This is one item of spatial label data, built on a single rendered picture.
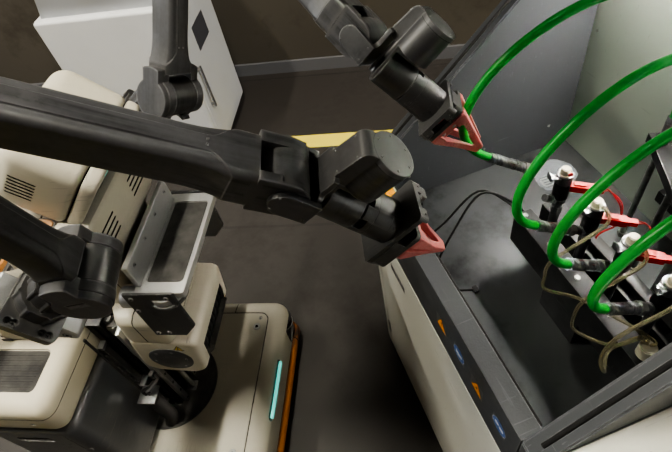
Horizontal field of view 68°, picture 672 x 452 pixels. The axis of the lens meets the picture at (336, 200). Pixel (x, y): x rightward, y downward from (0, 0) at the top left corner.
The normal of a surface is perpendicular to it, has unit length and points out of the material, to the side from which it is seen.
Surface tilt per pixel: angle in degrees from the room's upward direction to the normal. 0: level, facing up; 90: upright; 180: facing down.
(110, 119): 35
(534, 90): 90
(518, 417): 0
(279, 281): 0
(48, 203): 90
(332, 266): 0
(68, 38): 90
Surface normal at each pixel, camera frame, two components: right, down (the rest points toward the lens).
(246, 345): -0.15, -0.65
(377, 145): 0.61, -0.47
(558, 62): 0.33, 0.67
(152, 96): -0.49, 0.29
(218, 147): 0.44, -0.52
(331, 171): -0.79, -0.30
